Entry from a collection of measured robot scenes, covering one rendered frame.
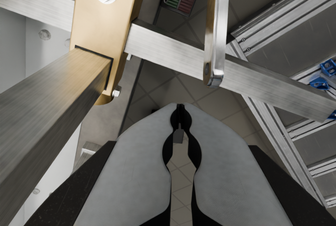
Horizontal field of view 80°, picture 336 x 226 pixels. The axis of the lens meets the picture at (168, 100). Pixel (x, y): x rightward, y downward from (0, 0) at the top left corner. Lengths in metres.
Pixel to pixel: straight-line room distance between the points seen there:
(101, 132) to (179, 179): 1.24
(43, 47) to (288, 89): 0.44
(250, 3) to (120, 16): 0.92
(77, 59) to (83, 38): 0.03
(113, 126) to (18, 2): 0.27
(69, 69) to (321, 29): 0.92
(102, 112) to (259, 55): 0.69
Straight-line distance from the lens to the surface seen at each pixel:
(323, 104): 0.28
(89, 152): 0.46
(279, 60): 0.95
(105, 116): 0.42
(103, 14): 0.20
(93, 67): 0.18
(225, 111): 1.25
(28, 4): 0.24
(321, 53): 1.03
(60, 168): 0.70
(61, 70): 0.17
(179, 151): 1.42
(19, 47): 0.51
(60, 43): 0.48
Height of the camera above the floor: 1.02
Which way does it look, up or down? 60 degrees down
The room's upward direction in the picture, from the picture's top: 175 degrees counter-clockwise
